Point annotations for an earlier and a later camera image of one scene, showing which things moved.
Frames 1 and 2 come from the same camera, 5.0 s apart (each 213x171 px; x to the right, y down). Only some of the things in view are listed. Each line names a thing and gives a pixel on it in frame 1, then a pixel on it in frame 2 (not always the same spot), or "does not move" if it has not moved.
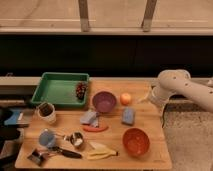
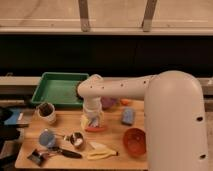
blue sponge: [128, 116] does not move
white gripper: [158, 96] to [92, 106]
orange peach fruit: [125, 98] does not move
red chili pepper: [95, 129] does not move
